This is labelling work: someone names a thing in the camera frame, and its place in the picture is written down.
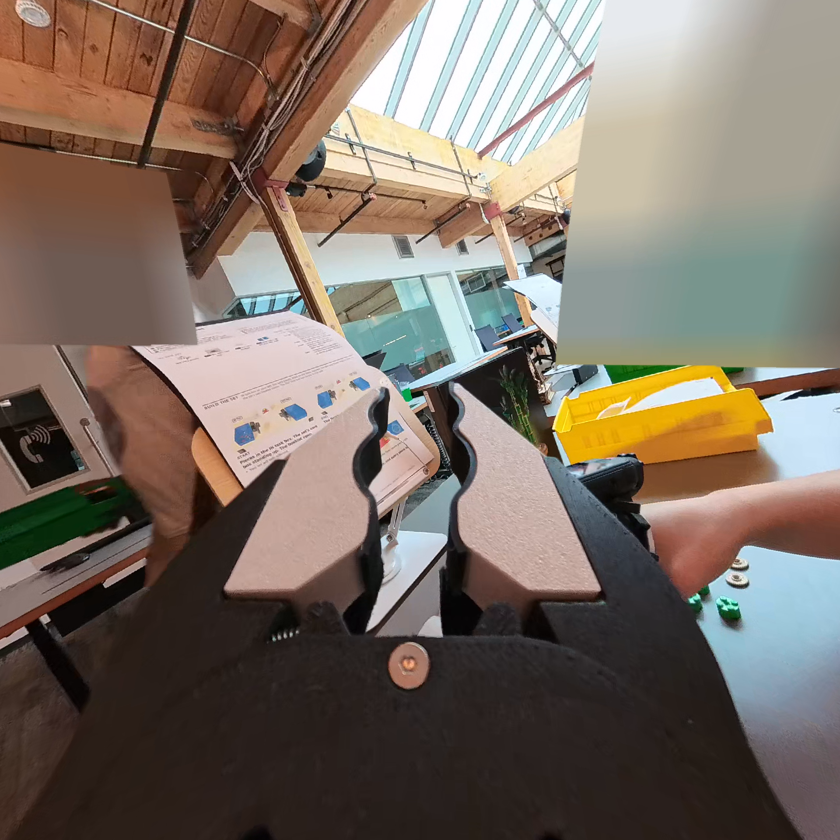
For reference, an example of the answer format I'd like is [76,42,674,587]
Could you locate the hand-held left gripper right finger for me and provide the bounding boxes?
[446,382,603,609]

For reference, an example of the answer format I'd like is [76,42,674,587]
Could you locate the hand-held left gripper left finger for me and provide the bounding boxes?
[223,387,391,611]

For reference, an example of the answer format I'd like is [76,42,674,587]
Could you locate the grey desk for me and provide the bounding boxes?
[545,371,840,840]

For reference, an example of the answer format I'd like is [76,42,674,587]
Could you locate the person's right hand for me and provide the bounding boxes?
[646,491,747,597]

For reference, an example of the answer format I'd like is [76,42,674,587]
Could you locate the yellow plastic bin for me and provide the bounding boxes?
[553,365,774,466]

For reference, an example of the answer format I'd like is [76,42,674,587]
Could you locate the green plastic bin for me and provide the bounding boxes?
[0,478,144,571]
[604,365,746,385]

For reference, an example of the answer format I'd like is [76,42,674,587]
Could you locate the wooden document stand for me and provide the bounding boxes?
[192,364,448,634]

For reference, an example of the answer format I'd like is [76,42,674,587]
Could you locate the black bamboo set box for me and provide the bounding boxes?
[451,346,549,455]

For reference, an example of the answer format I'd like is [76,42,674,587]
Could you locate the printed instruction sheet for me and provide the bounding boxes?
[134,311,434,509]

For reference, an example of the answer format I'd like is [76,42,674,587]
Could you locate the background document stand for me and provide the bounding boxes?
[504,273,563,342]

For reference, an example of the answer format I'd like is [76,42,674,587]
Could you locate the phone symbol sign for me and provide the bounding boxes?
[0,387,89,494]

